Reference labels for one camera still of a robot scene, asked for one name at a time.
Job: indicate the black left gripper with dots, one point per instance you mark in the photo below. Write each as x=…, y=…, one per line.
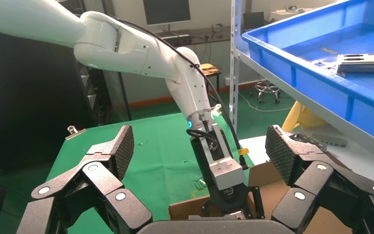
x=229, y=197

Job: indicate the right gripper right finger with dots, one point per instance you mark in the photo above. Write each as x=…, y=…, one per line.
x=322, y=181

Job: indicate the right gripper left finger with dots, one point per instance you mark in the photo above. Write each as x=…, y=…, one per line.
x=103, y=181

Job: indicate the silver metal shield plate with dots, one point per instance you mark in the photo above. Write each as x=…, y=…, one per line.
x=237, y=215

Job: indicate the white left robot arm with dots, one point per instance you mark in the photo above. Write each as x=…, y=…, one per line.
x=125, y=48

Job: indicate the brown cardboard box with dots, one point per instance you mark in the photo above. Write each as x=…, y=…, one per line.
x=187, y=210

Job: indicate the blue plastic tray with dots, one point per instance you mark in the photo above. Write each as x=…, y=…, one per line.
x=319, y=84

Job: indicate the black box on desk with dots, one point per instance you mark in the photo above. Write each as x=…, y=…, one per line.
x=253, y=20

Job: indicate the toothed grey metal strip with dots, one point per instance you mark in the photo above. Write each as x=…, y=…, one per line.
x=330, y=140
x=304, y=139

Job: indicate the silver binder clip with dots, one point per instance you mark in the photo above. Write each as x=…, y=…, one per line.
x=75, y=133

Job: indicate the green table cloth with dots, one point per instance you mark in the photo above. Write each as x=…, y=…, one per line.
x=161, y=155

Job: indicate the yellow plastic object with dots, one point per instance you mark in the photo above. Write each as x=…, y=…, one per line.
x=298, y=119

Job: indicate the black equipment rack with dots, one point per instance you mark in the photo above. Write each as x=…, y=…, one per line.
x=91, y=93

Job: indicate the chrome swivel stool base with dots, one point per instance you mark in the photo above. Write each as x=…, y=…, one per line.
x=267, y=92

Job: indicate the grey tape piece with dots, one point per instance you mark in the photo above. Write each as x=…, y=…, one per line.
x=323, y=64
x=329, y=50

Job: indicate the black partition panel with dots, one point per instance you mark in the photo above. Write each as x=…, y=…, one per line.
x=19, y=97

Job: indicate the stack of metal shield plates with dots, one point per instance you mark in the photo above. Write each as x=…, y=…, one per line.
x=364, y=63

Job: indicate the small orange top table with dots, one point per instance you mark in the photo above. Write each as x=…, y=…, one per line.
x=210, y=68

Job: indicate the white metal shelf rack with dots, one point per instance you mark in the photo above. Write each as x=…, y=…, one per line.
x=235, y=64

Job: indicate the black desktop device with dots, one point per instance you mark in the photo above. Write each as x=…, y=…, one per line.
x=174, y=38

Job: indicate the dark office desk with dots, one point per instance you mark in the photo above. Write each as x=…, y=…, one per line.
x=206, y=34

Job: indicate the black computer monitor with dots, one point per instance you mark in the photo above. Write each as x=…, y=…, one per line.
x=166, y=11

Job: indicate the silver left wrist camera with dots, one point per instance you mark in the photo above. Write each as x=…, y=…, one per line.
x=227, y=171

